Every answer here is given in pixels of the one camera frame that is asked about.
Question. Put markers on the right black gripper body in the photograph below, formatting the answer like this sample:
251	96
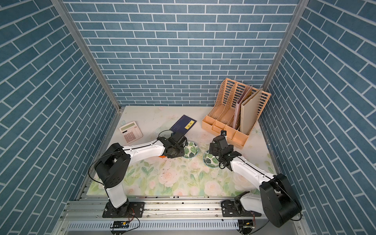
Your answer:
212	147

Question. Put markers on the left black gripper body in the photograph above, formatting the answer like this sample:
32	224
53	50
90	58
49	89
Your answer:
178	152

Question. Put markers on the green leaf bowl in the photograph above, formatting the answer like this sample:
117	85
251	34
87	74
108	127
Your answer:
191	150
210	160

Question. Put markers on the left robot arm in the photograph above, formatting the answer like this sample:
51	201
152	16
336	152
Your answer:
111	168

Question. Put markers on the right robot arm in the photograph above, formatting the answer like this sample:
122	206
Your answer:
279	201

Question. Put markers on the dark blue book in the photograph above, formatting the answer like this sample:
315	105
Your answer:
183	125

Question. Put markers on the pink folder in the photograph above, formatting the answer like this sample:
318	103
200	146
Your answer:
247	91

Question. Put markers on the orange file organizer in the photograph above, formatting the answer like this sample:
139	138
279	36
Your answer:
221	117

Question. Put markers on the floral table mat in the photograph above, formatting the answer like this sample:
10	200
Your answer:
180	176

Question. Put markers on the pink calculator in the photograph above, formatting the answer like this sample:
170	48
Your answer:
131	132

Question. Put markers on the beige folder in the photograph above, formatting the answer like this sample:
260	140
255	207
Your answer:
249	112

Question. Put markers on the left circuit board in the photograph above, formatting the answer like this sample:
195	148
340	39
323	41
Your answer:
122	225

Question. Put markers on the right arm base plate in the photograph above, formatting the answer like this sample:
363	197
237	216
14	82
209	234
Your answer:
234	208

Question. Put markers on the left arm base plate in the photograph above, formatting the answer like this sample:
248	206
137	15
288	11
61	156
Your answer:
126	210

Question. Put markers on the aluminium rail frame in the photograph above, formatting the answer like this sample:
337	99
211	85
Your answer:
172	216

